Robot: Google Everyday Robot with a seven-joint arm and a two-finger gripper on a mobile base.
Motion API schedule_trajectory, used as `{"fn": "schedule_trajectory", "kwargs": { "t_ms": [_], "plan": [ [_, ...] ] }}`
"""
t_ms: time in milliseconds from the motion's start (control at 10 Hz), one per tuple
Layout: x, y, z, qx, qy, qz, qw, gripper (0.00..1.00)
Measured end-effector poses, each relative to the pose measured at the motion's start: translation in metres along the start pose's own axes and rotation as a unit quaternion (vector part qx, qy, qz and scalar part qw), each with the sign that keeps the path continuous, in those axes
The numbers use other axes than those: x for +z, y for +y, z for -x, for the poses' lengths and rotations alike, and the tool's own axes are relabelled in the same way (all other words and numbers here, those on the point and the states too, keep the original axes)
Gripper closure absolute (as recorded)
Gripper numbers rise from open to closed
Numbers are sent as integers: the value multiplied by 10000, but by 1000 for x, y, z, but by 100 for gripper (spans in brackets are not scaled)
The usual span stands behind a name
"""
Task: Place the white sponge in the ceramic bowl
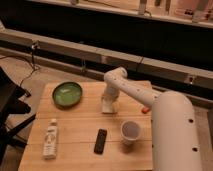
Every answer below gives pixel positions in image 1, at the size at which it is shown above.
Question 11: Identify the green ceramic bowl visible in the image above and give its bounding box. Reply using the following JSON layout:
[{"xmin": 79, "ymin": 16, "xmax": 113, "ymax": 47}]
[{"xmin": 52, "ymin": 82, "xmax": 83, "ymax": 108}]

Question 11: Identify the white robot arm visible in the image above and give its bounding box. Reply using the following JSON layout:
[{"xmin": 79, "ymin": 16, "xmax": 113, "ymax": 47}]
[{"xmin": 102, "ymin": 67, "xmax": 202, "ymax": 171}]

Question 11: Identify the black floor cable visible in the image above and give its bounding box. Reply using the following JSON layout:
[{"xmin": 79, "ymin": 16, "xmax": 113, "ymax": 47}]
[{"xmin": 0, "ymin": 54, "xmax": 41, "ymax": 88}]

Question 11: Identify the white sponge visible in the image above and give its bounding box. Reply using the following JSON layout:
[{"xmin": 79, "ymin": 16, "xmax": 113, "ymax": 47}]
[{"xmin": 102, "ymin": 101, "xmax": 119, "ymax": 114}]

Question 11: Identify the white plastic bottle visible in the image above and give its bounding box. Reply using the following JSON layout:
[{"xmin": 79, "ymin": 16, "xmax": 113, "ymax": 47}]
[{"xmin": 43, "ymin": 119, "xmax": 58, "ymax": 159}]

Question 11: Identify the small orange object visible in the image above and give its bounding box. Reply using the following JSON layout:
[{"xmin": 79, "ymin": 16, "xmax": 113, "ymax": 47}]
[{"xmin": 141, "ymin": 107, "xmax": 149, "ymax": 114}]

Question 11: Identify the black remote control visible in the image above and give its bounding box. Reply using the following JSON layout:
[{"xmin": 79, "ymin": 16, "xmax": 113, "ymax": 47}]
[{"xmin": 94, "ymin": 129, "xmax": 107, "ymax": 154}]

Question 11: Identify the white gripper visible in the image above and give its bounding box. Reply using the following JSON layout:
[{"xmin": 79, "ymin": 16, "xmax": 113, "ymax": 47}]
[{"xmin": 102, "ymin": 85, "xmax": 119, "ymax": 103}]

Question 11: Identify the black chair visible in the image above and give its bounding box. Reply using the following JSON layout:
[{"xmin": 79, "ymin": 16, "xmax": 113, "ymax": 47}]
[{"xmin": 0, "ymin": 67, "xmax": 35, "ymax": 164}]

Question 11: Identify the white paper cup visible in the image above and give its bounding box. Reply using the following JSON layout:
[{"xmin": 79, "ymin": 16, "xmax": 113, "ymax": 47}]
[{"xmin": 120, "ymin": 121, "xmax": 141, "ymax": 146}]

